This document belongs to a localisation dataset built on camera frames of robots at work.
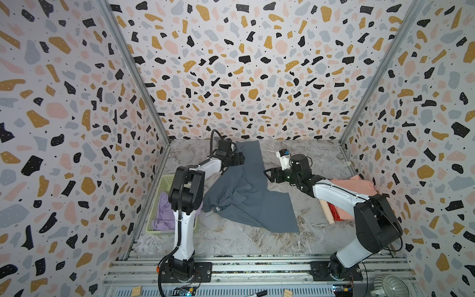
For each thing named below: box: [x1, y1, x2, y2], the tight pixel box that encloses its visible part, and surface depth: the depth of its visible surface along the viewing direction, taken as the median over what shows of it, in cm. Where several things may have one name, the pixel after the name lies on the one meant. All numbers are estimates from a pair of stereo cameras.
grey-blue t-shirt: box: [202, 140, 300, 234], surface depth 95 cm
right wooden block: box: [283, 288, 293, 297], surface depth 70 cm
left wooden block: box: [131, 285, 142, 297], surface depth 70 cm
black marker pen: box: [246, 289, 268, 297], surface depth 70 cm
